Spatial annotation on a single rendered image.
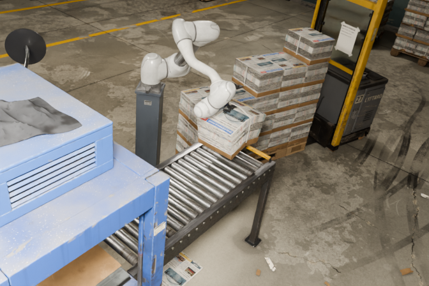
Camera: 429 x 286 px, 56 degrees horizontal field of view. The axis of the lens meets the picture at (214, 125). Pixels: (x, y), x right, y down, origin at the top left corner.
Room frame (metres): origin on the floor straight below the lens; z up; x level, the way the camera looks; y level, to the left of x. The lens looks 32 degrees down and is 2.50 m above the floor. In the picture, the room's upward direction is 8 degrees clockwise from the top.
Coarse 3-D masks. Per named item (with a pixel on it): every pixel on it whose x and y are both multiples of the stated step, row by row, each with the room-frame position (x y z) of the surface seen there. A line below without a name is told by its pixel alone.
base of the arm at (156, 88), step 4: (140, 84) 2.84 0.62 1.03; (144, 84) 2.81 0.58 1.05; (156, 84) 2.82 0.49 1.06; (160, 84) 2.88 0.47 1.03; (140, 88) 2.80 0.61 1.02; (144, 88) 2.80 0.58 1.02; (148, 88) 2.78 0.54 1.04; (152, 88) 2.80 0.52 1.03; (156, 88) 2.82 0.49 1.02; (160, 88) 2.85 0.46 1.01; (148, 92) 2.77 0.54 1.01; (152, 92) 2.79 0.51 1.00; (156, 92) 2.79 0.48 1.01
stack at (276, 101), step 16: (192, 96) 3.13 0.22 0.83; (240, 96) 3.25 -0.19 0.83; (272, 96) 3.39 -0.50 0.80; (288, 96) 3.52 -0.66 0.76; (192, 112) 3.04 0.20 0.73; (288, 112) 3.55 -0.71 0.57; (192, 128) 3.01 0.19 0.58; (272, 128) 3.46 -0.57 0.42; (288, 128) 3.59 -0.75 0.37; (176, 144) 3.21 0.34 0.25; (192, 144) 3.00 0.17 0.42; (256, 144) 3.34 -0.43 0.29; (272, 144) 3.48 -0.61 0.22
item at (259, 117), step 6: (234, 102) 2.52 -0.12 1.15; (240, 102) 2.56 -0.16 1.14; (246, 108) 2.47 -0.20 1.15; (252, 108) 2.50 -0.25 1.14; (252, 114) 2.36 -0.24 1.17; (258, 114) 2.39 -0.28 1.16; (264, 114) 2.44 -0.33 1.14; (258, 120) 2.38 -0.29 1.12; (252, 126) 2.33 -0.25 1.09; (258, 126) 2.40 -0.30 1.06; (252, 132) 2.35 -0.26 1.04; (258, 132) 2.42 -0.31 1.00; (252, 138) 2.36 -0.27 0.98
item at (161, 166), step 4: (196, 144) 2.46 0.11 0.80; (200, 144) 2.46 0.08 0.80; (188, 148) 2.40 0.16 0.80; (192, 148) 2.40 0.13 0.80; (196, 148) 2.41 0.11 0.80; (180, 152) 2.34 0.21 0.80; (184, 152) 2.34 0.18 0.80; (188, 152) 2.35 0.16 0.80; (172, 156) 2.27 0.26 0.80; (176, 156) 2.28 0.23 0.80; (180, 156) 2.28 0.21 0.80; (168, 160) 2.22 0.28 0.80; (172, 160) 2.23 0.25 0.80; (176, 160) 2.24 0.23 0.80; (160, 164) 2.17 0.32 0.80; (164, 164) 2.17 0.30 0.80; (168, 164) 2.18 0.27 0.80; (160, 168) 2.13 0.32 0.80; (164, 168) 2.14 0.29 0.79
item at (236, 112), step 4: (236, 108) 2.41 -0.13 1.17; (232, 112) 2.34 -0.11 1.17; (236, 112) 2.35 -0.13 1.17; (240, 112) 2.35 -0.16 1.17; (244, 112) 2.36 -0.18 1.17; (240, 116) 2.30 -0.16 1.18; (244, 116) 2.31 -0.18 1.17; (252, 116) 2.32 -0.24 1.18; (248, 120) 2.28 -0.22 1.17; (252, 120) 2.32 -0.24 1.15; (248, 124) 2.29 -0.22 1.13; (248, 128) 2.30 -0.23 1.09
